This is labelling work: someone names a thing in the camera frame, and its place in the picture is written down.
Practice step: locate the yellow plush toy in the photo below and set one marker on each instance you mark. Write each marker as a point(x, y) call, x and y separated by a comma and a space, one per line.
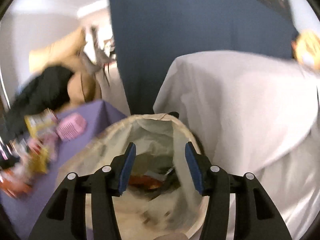
point(306, 45)

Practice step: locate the pink plastic basket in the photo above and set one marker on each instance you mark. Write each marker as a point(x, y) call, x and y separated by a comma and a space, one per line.
point(71, 127)

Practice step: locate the small yellow packet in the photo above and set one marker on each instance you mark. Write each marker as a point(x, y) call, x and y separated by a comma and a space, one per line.
point(38, 162)

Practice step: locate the white cloth cover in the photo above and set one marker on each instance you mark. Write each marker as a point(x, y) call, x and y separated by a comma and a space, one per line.
point(237, 105)

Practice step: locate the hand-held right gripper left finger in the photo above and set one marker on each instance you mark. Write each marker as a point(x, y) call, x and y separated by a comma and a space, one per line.
point(127, 165)

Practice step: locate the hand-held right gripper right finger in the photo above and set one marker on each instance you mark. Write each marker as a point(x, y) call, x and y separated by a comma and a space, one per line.
point(193, 170)

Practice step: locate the black jacket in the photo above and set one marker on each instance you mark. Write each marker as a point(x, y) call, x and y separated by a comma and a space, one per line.
point(42, 90)

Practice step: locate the brown paper bag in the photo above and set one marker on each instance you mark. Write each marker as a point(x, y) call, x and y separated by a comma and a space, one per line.
point(155, 130)

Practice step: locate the tan sofa cushion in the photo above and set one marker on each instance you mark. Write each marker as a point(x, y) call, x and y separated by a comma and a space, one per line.
point(62, 47)

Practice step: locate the orange wrapper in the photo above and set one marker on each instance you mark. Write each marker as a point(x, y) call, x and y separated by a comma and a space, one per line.
point(145, 181)

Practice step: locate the yellow snack packet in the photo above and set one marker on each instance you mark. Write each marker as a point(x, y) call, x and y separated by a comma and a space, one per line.
point(37, 125)

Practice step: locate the pink snack packet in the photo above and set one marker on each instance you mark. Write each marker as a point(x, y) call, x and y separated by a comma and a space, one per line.
point(42, 145)

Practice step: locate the blue partition panel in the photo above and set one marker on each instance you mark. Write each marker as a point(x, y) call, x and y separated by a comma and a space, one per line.
point(187, 22)

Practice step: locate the orange snack packet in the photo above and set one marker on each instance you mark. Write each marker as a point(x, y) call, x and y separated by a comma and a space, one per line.
point(15, 183)

